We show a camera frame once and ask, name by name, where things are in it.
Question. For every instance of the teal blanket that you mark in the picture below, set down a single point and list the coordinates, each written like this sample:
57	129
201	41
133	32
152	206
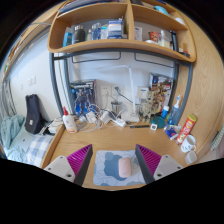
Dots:
11	130

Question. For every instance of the blue spray bottle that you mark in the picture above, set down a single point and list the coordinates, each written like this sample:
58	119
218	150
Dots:
174	115

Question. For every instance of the grey metal frame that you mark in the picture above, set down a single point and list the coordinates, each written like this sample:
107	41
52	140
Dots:
55	86

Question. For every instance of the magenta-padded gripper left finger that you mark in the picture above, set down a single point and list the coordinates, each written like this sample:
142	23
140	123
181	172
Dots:
58	166

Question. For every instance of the white mug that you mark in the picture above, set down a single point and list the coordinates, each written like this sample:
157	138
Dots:
187	144

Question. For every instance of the white blue-print mouse pad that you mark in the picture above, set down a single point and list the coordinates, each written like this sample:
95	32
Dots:
106	166

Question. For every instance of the black bag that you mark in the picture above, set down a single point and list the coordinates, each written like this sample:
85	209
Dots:
33	115

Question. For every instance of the striped cloth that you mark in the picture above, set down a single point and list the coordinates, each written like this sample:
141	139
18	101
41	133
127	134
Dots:
217	138

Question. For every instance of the black ruler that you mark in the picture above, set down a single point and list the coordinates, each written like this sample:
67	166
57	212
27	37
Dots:
139	126

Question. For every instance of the white desk lamp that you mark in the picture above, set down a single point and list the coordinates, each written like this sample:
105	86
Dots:
130	117

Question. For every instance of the tan robot model figure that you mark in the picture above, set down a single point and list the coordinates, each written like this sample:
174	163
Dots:
149	106

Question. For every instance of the metal cup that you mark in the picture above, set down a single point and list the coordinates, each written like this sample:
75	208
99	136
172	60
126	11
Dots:
116	108

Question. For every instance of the blue tissue pack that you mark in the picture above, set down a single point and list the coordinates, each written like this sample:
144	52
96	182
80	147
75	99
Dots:
172	132

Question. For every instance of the blue model kit box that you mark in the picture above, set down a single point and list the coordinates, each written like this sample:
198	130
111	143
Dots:
82	96

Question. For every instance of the colourful model kit box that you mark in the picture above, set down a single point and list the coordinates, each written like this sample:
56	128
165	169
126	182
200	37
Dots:
155	78

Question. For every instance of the white charger block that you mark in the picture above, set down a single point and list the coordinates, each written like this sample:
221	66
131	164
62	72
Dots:
91	117
105	117

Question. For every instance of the clear plastic cup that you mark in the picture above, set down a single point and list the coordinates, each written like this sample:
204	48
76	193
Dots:
191	157

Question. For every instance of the white bottle red cap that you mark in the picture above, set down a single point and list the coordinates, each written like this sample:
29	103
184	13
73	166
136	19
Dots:
70	123

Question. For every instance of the checked pillow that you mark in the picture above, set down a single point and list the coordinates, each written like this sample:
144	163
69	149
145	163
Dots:
39	148

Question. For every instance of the blue tube white cap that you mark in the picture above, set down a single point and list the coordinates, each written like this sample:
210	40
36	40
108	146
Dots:
165	113

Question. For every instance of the red chips can yellow lid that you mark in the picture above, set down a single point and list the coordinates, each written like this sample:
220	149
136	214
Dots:
186	128

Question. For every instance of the wooden shelf unit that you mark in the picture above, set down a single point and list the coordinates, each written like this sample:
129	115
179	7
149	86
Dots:
100	45

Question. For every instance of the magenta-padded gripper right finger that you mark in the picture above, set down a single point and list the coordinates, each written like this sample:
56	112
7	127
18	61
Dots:
168	165

